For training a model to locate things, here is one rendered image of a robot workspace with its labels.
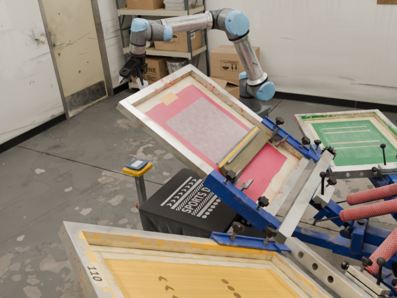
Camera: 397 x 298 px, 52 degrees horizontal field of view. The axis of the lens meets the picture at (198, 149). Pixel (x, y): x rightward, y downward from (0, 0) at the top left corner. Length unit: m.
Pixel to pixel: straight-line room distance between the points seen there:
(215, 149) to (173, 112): 0.26
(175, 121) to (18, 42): 3.81
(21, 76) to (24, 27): 0.58
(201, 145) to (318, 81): 4.09
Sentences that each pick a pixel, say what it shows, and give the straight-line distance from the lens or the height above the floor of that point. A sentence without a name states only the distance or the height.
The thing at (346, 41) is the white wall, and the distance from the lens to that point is 5.51.
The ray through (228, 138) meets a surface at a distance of 1.88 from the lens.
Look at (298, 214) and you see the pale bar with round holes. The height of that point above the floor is 1.15.
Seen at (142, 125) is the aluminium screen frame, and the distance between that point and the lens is 1.69.
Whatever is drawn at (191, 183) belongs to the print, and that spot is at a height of 0.95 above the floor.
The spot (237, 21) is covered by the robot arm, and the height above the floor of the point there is 1.76.
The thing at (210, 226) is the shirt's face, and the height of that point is 0.95.
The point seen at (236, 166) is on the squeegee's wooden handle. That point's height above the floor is 1.27.
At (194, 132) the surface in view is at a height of 1.37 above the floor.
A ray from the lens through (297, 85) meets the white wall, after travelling 5.83.
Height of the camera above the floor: 2.14
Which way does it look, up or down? 28 degrees down
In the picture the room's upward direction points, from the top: 4 degrees counter-clockwise
